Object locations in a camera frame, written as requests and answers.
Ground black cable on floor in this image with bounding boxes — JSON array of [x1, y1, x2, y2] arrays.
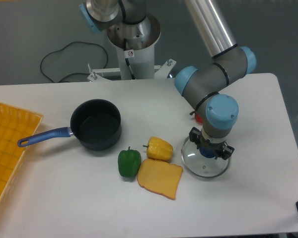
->
[[40, 41, 108, 83]]

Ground yellow plastic basket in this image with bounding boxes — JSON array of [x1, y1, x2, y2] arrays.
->
[[0, 102, 43, 204]]

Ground glass lid blue knob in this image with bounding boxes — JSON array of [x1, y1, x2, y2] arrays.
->
[[181, 136, 231, 179]]

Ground red bell pepper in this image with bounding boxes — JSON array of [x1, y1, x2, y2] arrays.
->
[[190, 111, 204, 124]]

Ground dark saucepan blue handle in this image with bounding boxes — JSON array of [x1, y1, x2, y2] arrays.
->
[[17, 99, 122, 151]]

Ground yellow bell pepper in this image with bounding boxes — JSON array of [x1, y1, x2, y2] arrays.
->
[[143, 136, 173, 161]]

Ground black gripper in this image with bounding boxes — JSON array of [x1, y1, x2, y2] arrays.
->
[[189, 127, 234, 160]]

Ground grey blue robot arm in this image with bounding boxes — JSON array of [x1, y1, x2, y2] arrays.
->
[[79, 0, 257, 160]]

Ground toast bread slice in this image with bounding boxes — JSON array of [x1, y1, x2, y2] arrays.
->
[[137, 159, 183, 200]]

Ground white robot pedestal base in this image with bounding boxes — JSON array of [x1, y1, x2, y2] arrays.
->
[[87, 13, 176, 82]]

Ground green bell pepper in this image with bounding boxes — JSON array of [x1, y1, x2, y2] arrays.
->
[[118, 147, 141, 179]]

